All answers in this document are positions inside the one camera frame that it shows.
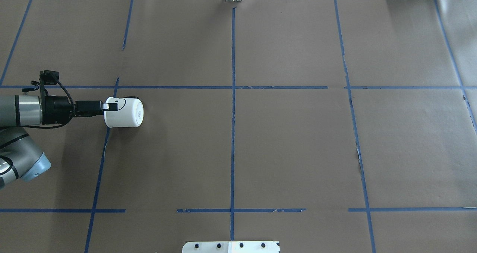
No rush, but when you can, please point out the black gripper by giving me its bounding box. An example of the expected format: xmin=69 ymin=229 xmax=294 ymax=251
xmin=41 ymin=96 xmax=118 ymax=125

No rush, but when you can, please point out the white mug black handle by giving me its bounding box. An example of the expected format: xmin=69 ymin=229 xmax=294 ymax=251
xmin=104 ymin=97 xmax=144 ymax=128

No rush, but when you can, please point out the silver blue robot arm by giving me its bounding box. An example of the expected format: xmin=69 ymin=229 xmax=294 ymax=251
xmin=0 ymin=95 xmax=119 ymax=188

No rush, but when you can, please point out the brown paper table cover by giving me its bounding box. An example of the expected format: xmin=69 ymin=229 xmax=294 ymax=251
xmin=1 ymin=0 xmax=476 ymax=253

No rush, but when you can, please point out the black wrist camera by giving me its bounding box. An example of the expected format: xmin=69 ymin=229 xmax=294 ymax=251
xmin=22 ymin=70 xmax=60 ymax=94

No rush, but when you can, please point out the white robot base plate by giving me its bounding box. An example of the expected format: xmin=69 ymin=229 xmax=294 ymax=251
xmin=182 ymin=241 xmax=281 ymax=253

